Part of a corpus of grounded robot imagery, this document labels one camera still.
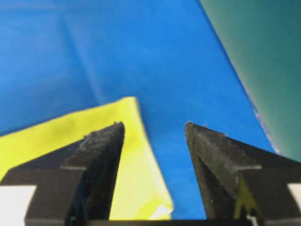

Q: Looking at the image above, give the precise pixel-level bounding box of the yellow-green square towel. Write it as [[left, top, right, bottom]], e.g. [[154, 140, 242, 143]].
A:
[[0, 97, 174, 220]]

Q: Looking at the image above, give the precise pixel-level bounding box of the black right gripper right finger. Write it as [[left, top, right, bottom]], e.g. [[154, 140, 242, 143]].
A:
[[184, 122, 301, 226]]

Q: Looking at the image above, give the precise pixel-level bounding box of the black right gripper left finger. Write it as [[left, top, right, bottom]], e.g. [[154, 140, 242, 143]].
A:
[[0, 122, 125, 226]]

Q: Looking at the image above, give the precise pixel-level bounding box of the blue table cloth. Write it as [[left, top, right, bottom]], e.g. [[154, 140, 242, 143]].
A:
[[0, 0, 273, 219]]

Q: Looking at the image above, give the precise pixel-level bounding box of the green cutting mat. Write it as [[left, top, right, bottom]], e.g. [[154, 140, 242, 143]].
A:
[[201, 0, 301, 161]]

